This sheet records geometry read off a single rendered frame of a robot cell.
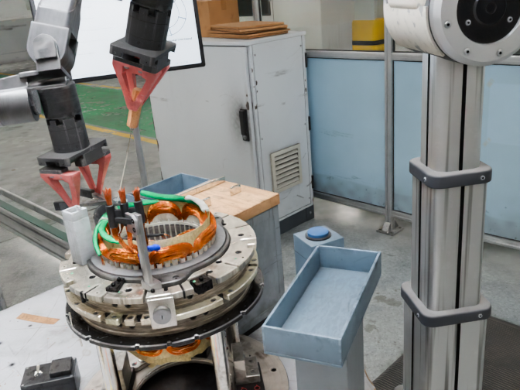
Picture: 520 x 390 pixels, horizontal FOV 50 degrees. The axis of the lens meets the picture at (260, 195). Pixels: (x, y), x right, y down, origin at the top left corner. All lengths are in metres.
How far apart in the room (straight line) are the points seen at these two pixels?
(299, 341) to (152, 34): 0.45
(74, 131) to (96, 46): 1.01
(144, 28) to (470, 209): 0.59
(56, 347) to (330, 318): 0.70
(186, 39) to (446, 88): 1.20
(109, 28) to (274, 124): 1.57
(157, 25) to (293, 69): 2.59
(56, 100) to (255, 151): 2.37
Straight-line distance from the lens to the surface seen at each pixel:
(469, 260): 1.03
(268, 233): 1.20
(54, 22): 0.95
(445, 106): 0.93
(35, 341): 1.39
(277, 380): 1.09
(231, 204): 1.16
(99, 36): 1.93
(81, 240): 0.92
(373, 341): 2.55
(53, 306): 1.51
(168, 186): 1.38
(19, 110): 0.94
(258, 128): 3.19
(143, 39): 0.81
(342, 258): 0.95
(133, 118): 0.87
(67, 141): 0.94
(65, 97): 0.92
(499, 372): 2.44
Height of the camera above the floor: 1.49
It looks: 21 degrees down
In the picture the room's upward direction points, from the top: 5 degrees counter-clockwise
